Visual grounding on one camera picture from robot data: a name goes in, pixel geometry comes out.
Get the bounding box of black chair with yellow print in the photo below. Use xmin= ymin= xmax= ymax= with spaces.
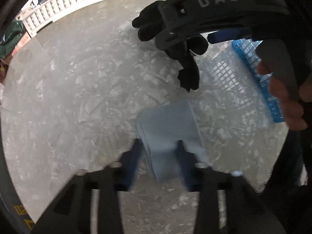
xmin=1 ymin=192 xmax=34 ymax=233

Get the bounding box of right hand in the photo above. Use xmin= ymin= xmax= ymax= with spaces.
xmin=269 ymin=75 xmax=311 ymax=131

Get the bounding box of black plush toy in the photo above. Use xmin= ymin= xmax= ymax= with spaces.
xmin=132 ymin=0 xmax=208 ymax=91

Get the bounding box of light blue cloth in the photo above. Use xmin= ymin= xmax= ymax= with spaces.
xmin=134 ymin=100 xmax=208 ymax=182

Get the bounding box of blue plastic laundry basket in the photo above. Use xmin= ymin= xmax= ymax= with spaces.
xmin=232 ymin=39 xmax=284 ymax=123

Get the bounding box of green plastic bag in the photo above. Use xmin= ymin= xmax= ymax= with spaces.
xmin=0 ymin=19 xmax=25 ymax=59

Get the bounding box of cardboard box red print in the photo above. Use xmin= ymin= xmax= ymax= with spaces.
xmin=11 ymin=32 xmax=31 ymax=57

